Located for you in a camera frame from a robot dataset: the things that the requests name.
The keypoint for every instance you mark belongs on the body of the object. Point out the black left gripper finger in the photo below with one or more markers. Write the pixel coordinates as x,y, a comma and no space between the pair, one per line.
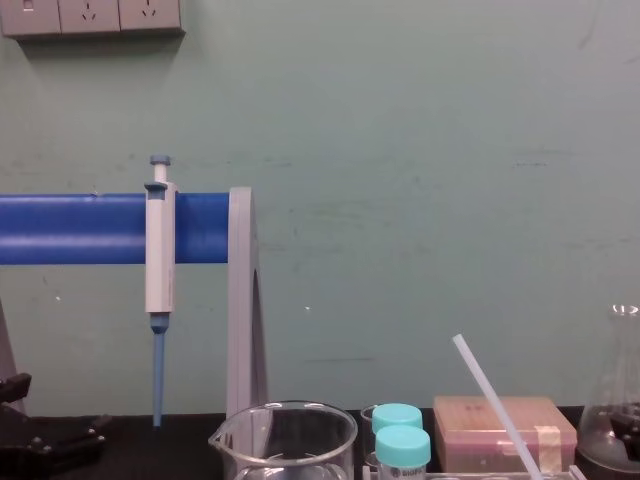
14,390
65,440

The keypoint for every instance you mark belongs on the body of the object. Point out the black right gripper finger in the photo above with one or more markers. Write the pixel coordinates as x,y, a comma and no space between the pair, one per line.
627,422

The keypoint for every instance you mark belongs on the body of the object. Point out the clear glass stirring rod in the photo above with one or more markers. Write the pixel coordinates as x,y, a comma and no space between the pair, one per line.
492,395

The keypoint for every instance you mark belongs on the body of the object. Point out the grey pipette rack upright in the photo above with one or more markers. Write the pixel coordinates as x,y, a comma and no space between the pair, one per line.
6,350
241,300

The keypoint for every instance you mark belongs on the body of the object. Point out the clear glass conical flask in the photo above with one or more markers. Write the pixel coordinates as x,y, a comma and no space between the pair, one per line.
617,360

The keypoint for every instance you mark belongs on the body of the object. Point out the clear acrylic holder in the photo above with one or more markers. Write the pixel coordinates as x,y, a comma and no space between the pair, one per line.
577,472

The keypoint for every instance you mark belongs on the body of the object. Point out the tan pipette tip box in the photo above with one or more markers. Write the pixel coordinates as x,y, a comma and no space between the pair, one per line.
475,435

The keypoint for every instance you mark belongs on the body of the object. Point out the blue rack crossbar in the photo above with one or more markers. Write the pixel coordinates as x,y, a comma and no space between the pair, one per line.
75,227

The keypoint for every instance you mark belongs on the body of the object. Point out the white and blue pipette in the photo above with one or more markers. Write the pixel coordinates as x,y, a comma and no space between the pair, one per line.
159,260

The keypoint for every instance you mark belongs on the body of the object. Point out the teal capped sample vial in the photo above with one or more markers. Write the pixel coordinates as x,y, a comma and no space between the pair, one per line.
397,415
402,445

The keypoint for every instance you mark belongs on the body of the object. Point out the small clear glass beaker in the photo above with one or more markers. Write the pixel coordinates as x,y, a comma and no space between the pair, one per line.
367,430

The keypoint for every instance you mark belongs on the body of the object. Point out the grey wall socket panel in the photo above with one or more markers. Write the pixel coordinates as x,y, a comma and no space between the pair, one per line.
90,17

